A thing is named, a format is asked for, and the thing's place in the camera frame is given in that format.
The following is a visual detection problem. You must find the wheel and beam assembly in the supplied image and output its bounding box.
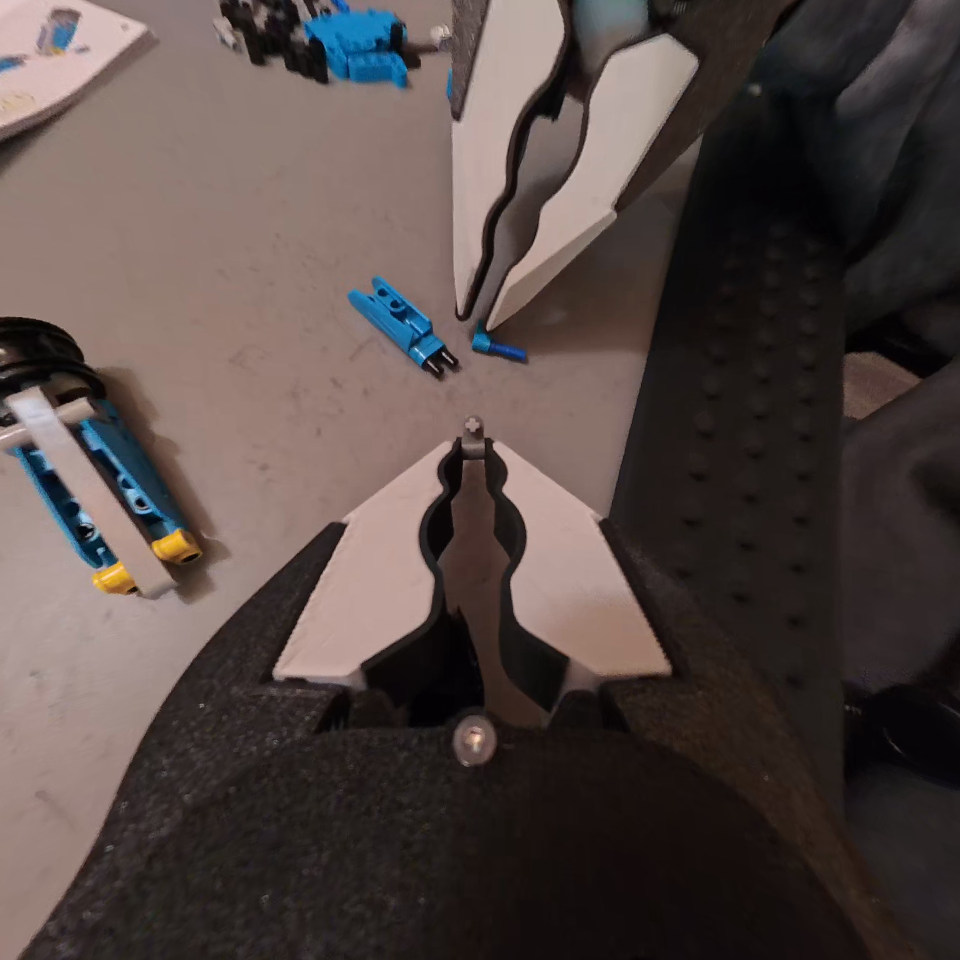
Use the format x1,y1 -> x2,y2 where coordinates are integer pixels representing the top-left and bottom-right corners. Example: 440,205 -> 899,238
0,315 -> 204,600

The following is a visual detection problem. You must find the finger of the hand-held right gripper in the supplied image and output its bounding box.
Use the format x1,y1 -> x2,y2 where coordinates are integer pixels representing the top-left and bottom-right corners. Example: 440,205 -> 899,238
486,34 -> 702,331
450,0 -> 574,321

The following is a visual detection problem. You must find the black studded mat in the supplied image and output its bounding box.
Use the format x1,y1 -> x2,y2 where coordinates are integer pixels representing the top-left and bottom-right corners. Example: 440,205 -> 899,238
608,90 -> 849,797

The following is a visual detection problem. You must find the grey desk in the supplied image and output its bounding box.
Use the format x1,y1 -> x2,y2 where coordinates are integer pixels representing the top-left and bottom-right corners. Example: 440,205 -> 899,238
0,0 -> 699,954

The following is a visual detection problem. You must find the black round knob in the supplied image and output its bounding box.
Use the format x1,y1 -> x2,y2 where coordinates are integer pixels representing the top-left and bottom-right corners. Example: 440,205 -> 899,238
843,681 -> 960,786

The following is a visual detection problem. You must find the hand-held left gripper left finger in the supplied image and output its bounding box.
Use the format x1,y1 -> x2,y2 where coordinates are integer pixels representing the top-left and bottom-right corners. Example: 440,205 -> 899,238
272,438 -> 461,685

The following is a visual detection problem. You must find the person's right forearm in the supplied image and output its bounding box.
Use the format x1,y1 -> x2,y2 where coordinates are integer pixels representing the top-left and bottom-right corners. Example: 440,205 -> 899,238
757,0 -> 960,331

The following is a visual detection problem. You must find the pile of toy bricks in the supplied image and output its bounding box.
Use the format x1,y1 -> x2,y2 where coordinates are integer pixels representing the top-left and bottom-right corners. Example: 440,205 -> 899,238
211,0 -> 456,88

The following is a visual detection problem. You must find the blue panel brick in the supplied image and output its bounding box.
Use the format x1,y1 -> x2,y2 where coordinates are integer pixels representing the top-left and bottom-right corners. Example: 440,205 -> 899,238
345,275 -> 462,382

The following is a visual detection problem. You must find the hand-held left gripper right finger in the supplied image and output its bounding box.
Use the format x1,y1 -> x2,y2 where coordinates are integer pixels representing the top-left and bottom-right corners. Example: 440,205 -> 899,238
486,438 -> 674,711

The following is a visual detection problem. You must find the person's dark clothing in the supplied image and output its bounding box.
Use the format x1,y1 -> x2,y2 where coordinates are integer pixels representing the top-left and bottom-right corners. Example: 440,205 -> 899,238
840,360 -> 960,960

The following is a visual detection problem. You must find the instruction manual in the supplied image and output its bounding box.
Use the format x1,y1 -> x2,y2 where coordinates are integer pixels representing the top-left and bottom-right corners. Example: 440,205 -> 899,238
0,0 -> 152,144

